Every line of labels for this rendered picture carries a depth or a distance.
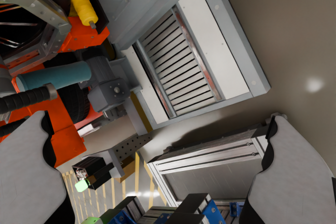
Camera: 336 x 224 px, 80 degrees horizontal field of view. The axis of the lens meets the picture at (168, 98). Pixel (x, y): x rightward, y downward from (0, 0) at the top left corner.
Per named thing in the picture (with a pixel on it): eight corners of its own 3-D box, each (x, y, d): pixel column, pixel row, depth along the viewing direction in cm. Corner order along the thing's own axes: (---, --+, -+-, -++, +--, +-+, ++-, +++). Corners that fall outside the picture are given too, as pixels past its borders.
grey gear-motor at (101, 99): (122, 28, 126) (67, 34, 101) (152, 89, 127) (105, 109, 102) (109, 43, 139) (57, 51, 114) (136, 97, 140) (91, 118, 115)
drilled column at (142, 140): (147, 127, 157) (100, 156, 127) (152, 139, 157) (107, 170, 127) (140, 130, 164) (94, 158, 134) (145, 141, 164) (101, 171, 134)
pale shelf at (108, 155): (111, 147, 113) (107, 150, 111) (125, 174, 114) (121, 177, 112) (84, 155, 144) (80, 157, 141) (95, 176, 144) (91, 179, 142)
